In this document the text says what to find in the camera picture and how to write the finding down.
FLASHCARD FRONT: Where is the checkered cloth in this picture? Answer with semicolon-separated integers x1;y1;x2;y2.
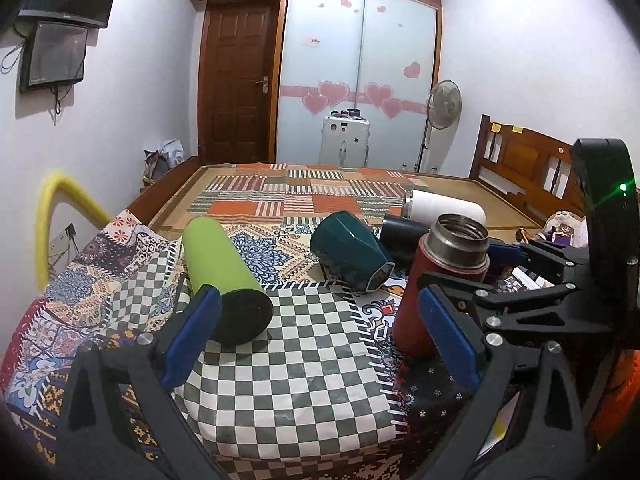
107;250;418;461

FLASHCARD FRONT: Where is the red thermos cup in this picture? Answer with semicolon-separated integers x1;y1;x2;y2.
391;213;491;358

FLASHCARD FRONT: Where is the black monitor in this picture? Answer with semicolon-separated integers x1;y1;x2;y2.
20;21;90;94

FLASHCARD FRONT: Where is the orange striped patchwork quilt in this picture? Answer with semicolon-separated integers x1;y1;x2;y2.
187;162;426;222

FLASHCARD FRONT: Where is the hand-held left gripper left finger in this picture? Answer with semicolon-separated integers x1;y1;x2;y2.
56;286;232;480

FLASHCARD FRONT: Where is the wooden bed frame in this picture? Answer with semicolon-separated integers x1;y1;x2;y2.
127;114;587;231

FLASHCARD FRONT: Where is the wall socket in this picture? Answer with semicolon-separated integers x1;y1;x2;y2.
47;223;77;257

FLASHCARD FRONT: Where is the white appliance on floor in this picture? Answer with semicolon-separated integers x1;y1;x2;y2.
320;109;372;167

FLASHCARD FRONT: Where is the green cylindrical bottle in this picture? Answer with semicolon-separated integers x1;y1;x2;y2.
181;216;274;346

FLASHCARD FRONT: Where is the black cup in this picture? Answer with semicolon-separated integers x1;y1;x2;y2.
379;214;432;277

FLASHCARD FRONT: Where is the yellow foam tube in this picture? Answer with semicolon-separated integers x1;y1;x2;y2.
34;169;114;292

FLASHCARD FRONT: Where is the woven bed mat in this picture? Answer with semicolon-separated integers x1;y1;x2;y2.
149;162;547;242

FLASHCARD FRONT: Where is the standing fan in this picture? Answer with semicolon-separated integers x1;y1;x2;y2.
419;79;463;173

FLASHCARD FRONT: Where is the wardrobe with heart stickers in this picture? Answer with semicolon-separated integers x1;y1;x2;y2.
181;0;444;173

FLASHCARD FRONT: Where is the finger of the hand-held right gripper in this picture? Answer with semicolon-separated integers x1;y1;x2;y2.
487;241;592;287
422;281;617;337

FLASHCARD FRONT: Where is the plush toy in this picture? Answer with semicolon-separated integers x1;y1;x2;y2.
542;210;591;250

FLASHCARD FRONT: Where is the floral patchwork blanket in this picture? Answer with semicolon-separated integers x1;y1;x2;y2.
0;209;521;480

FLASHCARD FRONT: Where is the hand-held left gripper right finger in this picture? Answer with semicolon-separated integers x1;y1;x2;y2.
417;285;601;480

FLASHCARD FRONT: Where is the brown wooden door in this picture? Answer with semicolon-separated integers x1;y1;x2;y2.
199;0;282;165

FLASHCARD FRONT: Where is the white bottle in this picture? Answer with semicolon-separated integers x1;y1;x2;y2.
402;189;487;231

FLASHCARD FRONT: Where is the dark teal faceted cup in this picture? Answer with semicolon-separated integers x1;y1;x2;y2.
309;211;396;295

